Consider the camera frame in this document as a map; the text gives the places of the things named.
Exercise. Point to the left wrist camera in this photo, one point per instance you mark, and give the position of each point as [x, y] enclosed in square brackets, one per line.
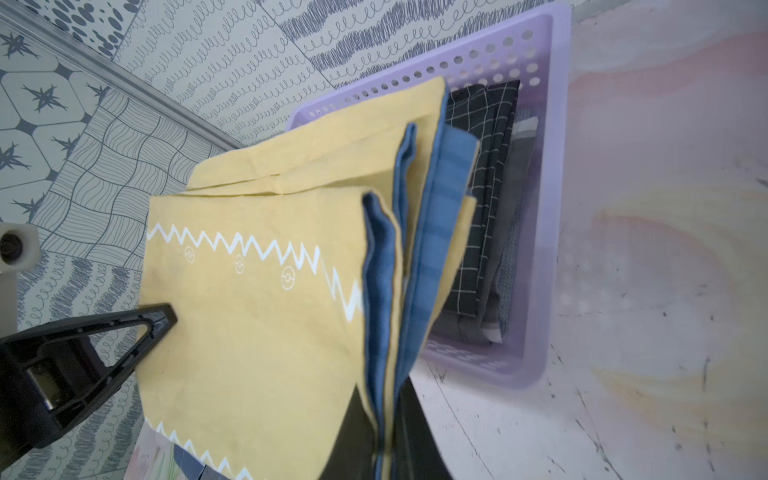
[20, 252]

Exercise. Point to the grey blue plaid pillowcase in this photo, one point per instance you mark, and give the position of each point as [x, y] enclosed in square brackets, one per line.
[192, 468]

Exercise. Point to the purple plastic basket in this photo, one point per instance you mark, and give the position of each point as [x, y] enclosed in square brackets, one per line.
[534, 49]

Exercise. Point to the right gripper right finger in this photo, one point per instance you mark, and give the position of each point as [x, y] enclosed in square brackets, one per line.
[416, 455]

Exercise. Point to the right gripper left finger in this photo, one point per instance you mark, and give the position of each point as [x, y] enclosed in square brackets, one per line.
[353, 454]

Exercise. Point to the yellow zigzag pillowcase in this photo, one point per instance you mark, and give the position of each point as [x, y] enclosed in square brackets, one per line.
[299, 269]

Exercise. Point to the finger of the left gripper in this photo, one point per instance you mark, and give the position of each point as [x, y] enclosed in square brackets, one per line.
[52, 378]

